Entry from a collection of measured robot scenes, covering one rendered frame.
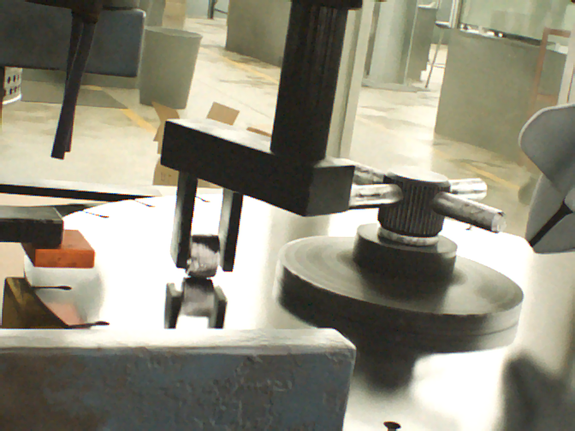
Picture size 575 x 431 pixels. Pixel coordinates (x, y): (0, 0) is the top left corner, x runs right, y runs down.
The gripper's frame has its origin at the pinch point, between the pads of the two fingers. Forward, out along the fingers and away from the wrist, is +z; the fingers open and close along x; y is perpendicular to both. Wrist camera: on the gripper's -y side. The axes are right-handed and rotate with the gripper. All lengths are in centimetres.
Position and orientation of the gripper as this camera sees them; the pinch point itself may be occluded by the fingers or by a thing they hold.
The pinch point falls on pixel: (559, 230)
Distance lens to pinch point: 53.0
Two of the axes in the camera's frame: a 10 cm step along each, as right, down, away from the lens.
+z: -5.9, 6.9, 4.1
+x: 4.4, 7.0, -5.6
